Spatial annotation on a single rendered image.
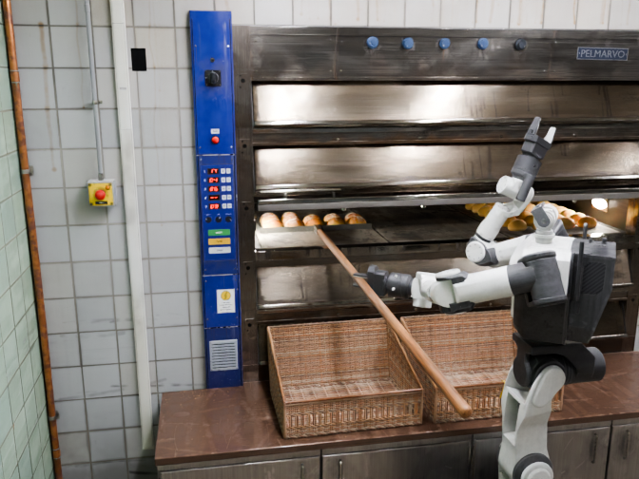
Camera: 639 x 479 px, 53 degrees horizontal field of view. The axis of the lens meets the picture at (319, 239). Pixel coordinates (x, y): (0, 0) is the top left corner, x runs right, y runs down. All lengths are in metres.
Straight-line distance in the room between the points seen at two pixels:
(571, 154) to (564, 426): 1.19
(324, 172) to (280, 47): 0.53
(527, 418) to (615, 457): 0.88
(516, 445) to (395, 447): 0.52
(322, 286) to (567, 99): 1.36
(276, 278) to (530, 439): 1.22
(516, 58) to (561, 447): 1.63
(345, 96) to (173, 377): 1.42
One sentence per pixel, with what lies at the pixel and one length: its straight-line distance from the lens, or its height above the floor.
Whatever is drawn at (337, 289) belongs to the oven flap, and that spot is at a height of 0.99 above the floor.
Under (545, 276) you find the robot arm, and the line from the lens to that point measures 1.92.
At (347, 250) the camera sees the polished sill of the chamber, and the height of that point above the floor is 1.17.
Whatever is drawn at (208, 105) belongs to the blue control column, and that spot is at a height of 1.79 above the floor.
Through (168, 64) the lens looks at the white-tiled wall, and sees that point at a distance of 2.67.
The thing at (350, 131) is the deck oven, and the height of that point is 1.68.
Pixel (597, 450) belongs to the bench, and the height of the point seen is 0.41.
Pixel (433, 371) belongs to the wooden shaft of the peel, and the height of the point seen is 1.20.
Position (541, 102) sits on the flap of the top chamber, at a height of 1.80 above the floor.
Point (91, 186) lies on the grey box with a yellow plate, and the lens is 2.66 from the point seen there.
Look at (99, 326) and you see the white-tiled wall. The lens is 2.89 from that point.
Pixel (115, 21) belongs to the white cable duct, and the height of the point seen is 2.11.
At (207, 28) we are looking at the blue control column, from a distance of 2.65.
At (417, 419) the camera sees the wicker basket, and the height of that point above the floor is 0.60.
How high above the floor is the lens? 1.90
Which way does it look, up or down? 14 degrees down
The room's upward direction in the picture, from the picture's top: straight up
